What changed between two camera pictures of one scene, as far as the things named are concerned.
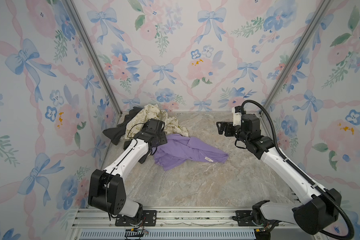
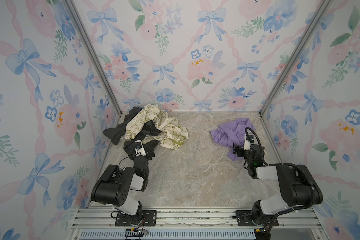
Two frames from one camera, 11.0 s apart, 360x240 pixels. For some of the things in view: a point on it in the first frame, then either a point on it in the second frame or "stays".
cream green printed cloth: (137, 124) stays
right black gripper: (229, 127) → (237, 148)
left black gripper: (163, 138) → (149, 155)
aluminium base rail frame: (187, 224) stays
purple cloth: (176, 149) → (232, 133)
